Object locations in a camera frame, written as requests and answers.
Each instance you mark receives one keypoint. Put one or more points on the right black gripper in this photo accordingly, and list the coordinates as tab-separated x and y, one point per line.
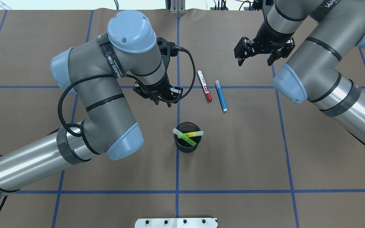
272	35

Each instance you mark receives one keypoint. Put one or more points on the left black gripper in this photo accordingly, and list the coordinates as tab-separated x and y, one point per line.
156	90

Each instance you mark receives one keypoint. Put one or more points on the red marker pen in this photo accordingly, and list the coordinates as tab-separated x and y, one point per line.
204	85

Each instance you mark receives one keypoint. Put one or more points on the green highlighter pen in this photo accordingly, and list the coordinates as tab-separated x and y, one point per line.
185	138

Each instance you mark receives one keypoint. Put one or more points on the blue highlighter pen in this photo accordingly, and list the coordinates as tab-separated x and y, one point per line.
221	96

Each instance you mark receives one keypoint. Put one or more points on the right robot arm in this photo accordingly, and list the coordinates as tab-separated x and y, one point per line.
315	35

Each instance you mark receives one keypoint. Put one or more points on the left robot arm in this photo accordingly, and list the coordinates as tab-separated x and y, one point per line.
95	116

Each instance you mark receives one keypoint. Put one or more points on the yellow highlighter pen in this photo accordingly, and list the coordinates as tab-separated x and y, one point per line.
193	134

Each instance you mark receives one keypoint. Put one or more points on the black mesh pen cup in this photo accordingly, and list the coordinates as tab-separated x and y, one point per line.
192	137

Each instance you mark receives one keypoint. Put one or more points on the brown table mat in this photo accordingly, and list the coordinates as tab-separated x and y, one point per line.
266	162

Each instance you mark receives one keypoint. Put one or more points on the metal mounting plate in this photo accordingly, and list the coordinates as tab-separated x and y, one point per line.
176	223

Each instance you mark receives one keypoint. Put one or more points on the aluminium frame post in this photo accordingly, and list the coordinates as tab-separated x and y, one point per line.
176	7

